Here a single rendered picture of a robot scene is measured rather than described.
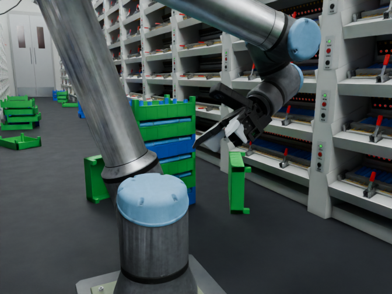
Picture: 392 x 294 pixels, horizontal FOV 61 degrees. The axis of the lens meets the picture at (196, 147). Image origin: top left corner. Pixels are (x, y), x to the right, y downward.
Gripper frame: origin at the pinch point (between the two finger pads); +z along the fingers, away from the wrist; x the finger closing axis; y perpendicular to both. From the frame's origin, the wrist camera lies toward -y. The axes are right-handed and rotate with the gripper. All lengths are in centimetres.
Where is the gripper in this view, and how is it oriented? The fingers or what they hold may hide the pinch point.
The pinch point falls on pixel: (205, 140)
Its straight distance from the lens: 77.8
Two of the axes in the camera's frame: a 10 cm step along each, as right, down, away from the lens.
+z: -6.6, 5.6, -4.9
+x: -4.9, 1.7, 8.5
